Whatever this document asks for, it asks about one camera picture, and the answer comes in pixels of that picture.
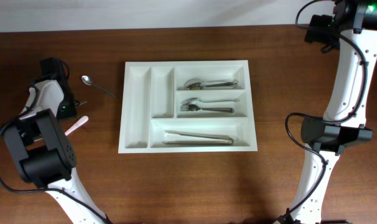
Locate large metal spoon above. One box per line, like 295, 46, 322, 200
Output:
187, 82, 237, 90
184, 78, 239, 88

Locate pink plastic knife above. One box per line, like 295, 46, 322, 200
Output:
56, 116, 89, 136

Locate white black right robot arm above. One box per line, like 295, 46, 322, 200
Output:
276, 0, 377, 223

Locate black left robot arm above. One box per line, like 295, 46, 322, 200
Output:
0, 57, 110, 223

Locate dark-handled metal fork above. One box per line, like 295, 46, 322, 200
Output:
179, 104, 235, 113

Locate black left camera cable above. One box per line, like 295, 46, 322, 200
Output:
0, 60, 113, 224

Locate white plastic cutlery tray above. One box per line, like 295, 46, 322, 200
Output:
118, 60, 258, 154

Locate metal tongs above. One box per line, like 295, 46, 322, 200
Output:
162, 130, 234, 146

